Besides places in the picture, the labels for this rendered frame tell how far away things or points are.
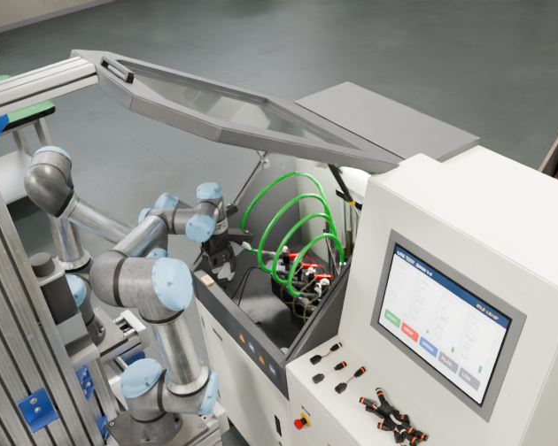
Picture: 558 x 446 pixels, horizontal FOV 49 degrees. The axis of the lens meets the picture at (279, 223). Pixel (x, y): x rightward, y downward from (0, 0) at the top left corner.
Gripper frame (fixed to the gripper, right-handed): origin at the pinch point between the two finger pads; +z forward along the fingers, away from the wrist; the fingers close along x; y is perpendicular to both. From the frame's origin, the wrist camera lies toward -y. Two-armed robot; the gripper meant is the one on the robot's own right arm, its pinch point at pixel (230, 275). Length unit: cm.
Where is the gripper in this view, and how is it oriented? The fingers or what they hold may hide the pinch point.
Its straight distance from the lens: 203.9
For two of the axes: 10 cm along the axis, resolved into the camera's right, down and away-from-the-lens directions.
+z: 0.9, 8.1, 5.7
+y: -8.2, 3.8, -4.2
